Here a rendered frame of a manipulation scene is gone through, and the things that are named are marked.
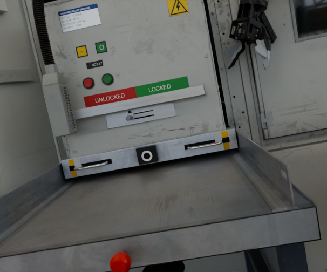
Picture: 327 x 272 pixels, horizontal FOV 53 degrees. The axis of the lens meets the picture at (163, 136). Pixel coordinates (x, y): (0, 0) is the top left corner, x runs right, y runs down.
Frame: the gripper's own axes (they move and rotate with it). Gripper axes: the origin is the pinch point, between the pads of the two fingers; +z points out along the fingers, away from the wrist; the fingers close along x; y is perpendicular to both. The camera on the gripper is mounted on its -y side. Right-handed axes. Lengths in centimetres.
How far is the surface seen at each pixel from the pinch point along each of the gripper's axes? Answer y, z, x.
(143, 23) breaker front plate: 31.2, -7.1, -15.1
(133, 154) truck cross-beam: 28.2, 31.7, -13.2
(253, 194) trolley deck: 31, 29, 34
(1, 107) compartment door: 60, 25, -45
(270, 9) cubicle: -9.1, -21.9, -3.3
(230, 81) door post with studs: -4.7, 3.1, -10.8
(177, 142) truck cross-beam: 18.7, 25.6, -5.2
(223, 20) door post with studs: 0.6, -16.7, -14.1
